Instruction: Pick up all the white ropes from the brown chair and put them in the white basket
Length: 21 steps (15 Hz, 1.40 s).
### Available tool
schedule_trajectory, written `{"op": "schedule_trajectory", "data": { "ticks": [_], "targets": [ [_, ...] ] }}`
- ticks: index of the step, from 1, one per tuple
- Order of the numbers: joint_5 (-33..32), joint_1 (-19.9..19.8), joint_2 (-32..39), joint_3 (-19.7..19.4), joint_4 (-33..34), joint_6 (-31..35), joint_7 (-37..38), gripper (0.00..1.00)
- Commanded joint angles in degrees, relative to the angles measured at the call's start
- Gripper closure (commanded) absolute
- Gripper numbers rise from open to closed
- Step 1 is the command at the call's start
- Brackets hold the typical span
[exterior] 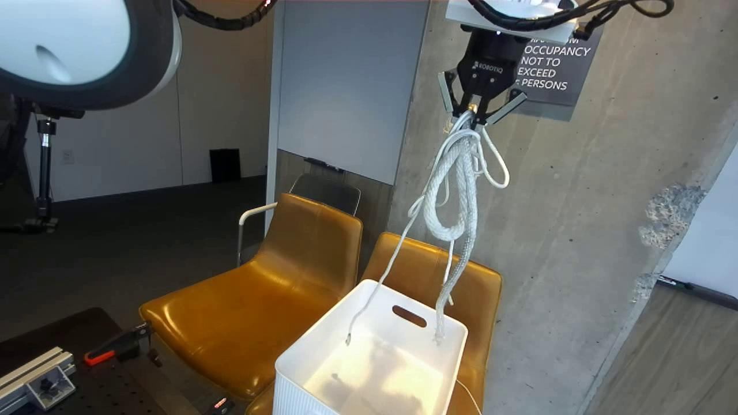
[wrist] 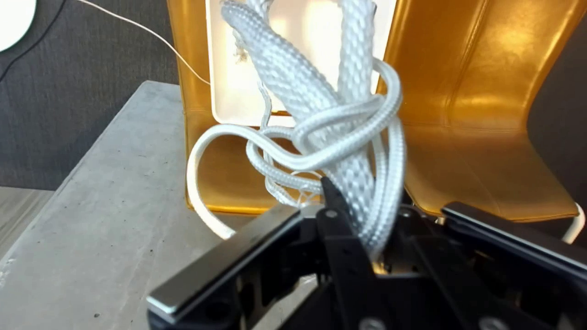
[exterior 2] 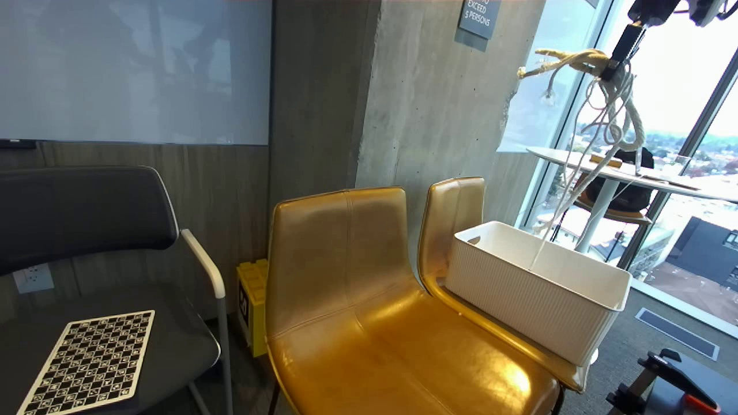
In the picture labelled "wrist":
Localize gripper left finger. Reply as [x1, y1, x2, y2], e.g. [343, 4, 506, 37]
[145, 176, 381, 330]

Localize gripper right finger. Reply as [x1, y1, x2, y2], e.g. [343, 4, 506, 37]
[390, 202, 587, 330]

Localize thick white braided rope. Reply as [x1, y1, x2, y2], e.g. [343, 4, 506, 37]
[218, 0, 409, 259]

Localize white plastic basket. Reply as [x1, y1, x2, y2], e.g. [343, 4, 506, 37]
[203, 0, 400, 131]

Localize round white table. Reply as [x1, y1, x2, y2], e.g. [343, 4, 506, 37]
[0, 0, 38, 54]

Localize thin white cable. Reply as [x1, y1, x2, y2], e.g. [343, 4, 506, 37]
[79, 0, 213, 87]

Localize thin black cable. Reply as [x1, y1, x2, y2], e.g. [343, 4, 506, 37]
[0, 0, 69, 83]

